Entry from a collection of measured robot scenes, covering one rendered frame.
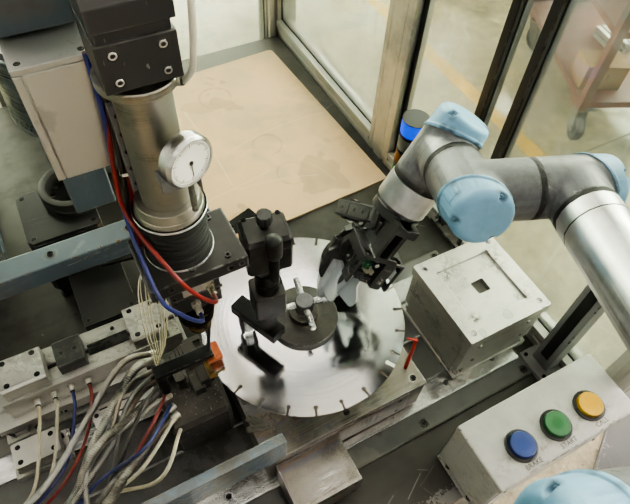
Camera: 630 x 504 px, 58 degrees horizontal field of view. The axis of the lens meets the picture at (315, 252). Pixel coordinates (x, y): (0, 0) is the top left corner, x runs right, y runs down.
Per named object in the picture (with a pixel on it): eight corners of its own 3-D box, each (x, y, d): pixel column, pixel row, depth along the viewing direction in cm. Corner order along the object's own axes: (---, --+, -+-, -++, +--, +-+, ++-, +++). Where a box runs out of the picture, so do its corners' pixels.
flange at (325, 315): (255, 313, 92) (254, 305, 90) (306, 277, 97) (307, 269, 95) (299, 361, 87) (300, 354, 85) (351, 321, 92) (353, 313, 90)
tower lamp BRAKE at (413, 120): (416, 120, 95) (420, 106, 93) (432, 136, 93) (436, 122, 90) (394, 128, 94) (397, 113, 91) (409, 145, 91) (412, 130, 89)
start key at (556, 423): (554, 410, 91) (559, 406, 89) (571, 433, 89) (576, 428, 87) (535, 422, 90) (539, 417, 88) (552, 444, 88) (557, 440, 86)
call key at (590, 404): (586, 392, 93) (591, 387, 91) (603, 413, 91) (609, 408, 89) (568, 402, 92) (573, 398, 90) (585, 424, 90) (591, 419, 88)
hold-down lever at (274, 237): (275, 204, 64) (251, 207, 63) (293, 239, 60) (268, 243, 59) (268, 256, 69) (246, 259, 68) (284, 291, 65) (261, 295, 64)
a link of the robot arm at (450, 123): (456, 118, 66) (434, 88, 73) (402, 190, 72) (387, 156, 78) (504, 144, 69) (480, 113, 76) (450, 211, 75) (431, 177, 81)
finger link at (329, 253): (312, 275, 86) (342, 232, 81) (310, 268, 87) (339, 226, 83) (338, 281, 88) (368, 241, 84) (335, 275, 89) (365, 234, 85)
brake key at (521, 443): (520, 430, 89) (524, 426, 87) (537, 453, 87) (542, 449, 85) (500, 442, 87) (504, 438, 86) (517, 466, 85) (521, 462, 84)
